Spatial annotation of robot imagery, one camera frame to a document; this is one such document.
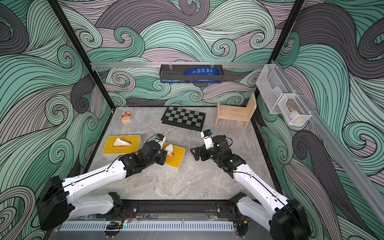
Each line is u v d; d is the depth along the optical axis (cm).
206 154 69
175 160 84
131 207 75
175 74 96
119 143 85
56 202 38
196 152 70
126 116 113
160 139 71
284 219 38
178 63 96
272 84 78
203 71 91
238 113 106
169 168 82
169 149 81
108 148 89
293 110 64
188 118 108
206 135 70
